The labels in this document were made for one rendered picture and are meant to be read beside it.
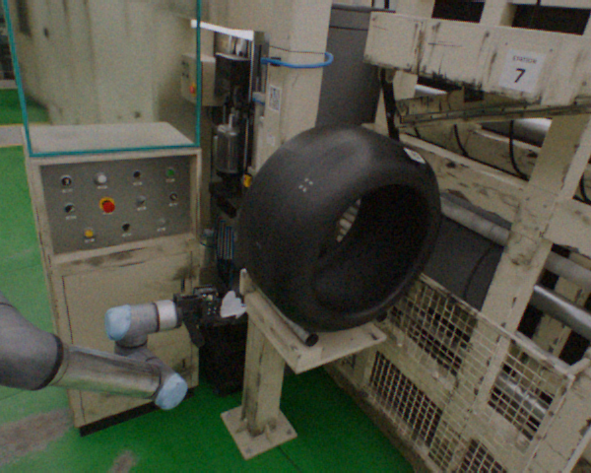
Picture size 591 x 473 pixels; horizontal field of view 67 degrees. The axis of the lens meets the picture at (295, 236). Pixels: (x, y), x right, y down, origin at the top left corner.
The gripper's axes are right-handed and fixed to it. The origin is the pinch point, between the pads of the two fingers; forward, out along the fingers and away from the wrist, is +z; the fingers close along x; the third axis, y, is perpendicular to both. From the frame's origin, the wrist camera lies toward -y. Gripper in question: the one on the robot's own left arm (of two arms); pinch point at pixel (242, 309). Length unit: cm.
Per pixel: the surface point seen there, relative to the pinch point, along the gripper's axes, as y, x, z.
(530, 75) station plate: 74, -30, 42
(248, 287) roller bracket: -10.9, 25.7, 17.3
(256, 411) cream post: -78, 28, 36
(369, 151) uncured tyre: 49, -9, 22
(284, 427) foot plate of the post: -94, 28, 53
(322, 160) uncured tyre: 44.7, -3.8, 12.0
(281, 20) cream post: 74, 35, 16
